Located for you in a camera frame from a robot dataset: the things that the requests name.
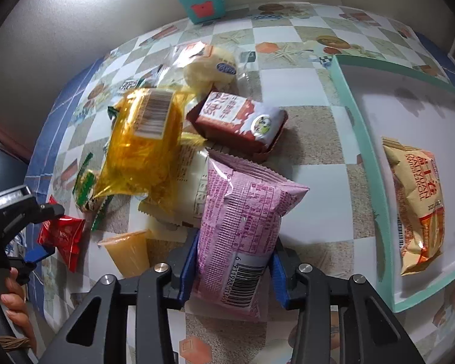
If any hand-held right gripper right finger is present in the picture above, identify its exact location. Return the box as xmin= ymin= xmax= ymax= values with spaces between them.
xmin=271 ymin=244 xmax=427 ymax=364

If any green white snack packet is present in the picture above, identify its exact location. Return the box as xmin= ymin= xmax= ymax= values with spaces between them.
xmin=73 ymin=152 xmax=116 ymax=232

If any cream white cookie packet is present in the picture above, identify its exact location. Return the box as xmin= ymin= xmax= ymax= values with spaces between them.
xmin=138 ymin=133 xmax=213 ymax=241

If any yellow transparent snack packet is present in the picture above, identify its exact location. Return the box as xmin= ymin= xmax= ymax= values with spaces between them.
xmin=95 ymin=88 xmax=198 ymax=205

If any person's left hand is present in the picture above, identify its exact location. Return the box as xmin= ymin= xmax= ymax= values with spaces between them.
xmin=0 ymin=267 xmax=36 ymax=353

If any round pastry in clear wrapper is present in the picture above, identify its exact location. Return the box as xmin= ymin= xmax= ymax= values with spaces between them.
xmin=153 ymin=42 xmax=262 ymax=97

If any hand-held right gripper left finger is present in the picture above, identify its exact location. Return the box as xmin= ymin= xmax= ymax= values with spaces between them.
xmin=38 ymin=229 xmax=201 ymax=364

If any brown red biscuit packet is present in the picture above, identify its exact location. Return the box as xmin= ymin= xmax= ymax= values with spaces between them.
xmin=186 ymin=90 xmax=289 ymax=163

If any white box with teal rim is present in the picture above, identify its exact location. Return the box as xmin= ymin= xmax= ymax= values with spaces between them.
xmin=332 ymin=54 xmax=455 ymax=313

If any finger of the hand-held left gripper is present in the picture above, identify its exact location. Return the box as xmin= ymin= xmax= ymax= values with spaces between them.
xmin=4 ymin=202 xmax=66 ymax=251
xmin=5 ymin=246 xmax=57 ymax=286

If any brown woven bracelet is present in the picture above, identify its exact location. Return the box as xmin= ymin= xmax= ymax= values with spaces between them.
xmin=0 ymin=335 xmax=29 ymax=351

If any printed checkered tablecloth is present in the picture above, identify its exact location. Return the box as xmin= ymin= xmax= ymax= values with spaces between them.
xmin=23 ymin=2 xmax=455 ymax=364

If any orange jelly cup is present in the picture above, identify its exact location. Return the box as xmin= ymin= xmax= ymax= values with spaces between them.
xmin=98 ymin=229 xmax=152 ymax=278

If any red snack packet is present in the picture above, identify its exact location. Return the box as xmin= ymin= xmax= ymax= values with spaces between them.
xmin=37 ymin=196 xmax=86 ymax=273

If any orange tan snack packet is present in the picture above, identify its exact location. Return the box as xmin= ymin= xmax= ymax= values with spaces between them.
xmin=381 ymin=136 xmax=446 ymax=277

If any pink snack packet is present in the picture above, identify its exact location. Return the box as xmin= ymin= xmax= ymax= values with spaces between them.
xmin=187 ymin=150 xmax=311 ymax=323

